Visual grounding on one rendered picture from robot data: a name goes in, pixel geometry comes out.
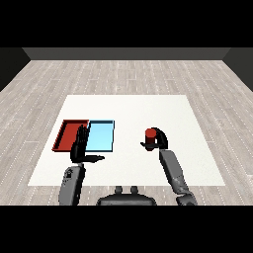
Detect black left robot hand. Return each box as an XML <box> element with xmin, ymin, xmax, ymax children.
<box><xmin>69</xmin><ymin>125</ymin><xmax>106</xmax><ymax>165</ymax></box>

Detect dark grey robot body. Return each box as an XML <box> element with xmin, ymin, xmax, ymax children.
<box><xmin>96</xmin><ymin>186</ymin><xmax>158</xmax><ymax>207</ymax></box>

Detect small red can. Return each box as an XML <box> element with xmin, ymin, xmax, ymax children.
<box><xmin>144</xmin><ymin>127</ymin><xmax>158</xmax><ymax>145</ymax></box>

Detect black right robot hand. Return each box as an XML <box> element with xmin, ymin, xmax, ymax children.
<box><xmin>139</xmin><ymin>126</ymin><xmax>169</xmax><ymax>152</ymax></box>

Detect red shallow open box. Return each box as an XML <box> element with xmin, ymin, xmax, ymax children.
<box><xmin>51</xmin><ymin>119</ymin><xmax>91</xmax><ymax>153</ymax></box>

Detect light blue shallow open box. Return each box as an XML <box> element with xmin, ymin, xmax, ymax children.
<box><xmin>84</xmin><ymin>119</ymin><xmax>116</xmax><ymax>153</ymax></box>

